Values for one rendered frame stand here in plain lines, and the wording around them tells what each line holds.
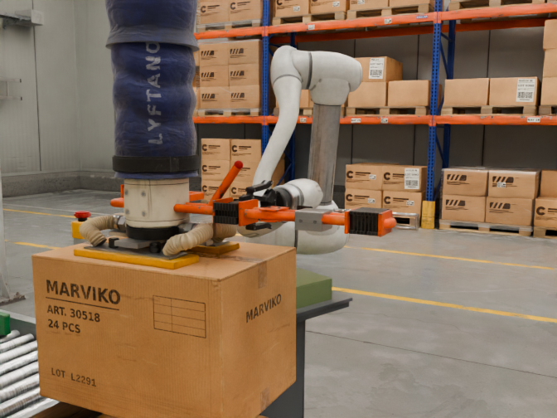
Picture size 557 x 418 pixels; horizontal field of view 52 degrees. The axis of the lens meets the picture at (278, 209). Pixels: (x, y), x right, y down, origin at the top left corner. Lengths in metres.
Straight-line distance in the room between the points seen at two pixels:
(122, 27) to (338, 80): 0.84
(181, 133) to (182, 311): 0.45
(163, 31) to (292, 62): 0.67
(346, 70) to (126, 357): 1.19
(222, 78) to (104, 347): 8.54
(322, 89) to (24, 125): 11.26
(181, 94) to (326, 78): 0.70
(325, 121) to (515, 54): 7.78
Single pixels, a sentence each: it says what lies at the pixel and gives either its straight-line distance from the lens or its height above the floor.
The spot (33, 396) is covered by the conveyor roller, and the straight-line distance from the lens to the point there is 2.09.
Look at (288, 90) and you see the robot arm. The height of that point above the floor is 1.52.
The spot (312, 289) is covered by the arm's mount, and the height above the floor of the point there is 0.81.
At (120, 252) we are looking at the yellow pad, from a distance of 1.52.
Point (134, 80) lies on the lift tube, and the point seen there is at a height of 1.51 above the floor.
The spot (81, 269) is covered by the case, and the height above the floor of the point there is 1.03.
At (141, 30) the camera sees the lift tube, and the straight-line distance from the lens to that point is 1.49.
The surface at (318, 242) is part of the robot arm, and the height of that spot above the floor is 0.97.
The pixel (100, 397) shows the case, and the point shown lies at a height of 0.70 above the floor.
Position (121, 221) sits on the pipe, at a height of 1.14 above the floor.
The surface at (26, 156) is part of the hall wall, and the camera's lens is 13.06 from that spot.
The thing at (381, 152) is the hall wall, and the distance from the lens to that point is 10.08.
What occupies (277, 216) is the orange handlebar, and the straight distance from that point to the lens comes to 1.34.
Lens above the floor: 1.39
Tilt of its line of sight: 8 degrees down
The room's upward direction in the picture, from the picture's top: 1 degrees clockwise
